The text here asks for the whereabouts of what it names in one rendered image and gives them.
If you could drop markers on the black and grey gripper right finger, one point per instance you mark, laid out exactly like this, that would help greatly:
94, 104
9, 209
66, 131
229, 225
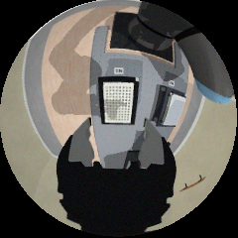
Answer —
157, 156

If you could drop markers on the small white label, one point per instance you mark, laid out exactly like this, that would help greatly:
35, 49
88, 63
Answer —
118, 70
172, 83

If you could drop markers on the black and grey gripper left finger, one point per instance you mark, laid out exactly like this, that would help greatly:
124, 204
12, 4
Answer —
76, 153

